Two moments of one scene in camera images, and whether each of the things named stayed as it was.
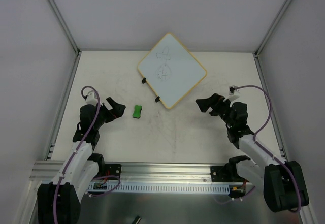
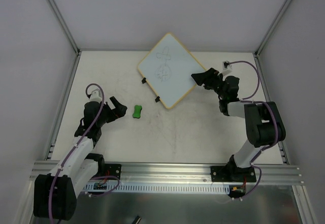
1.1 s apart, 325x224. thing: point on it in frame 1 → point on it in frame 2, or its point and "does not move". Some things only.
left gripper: [106, 113] does not move
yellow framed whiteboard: [170, 68] does not move
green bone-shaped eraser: [136, 114] does not move
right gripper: [218, 106] → [210, 78]
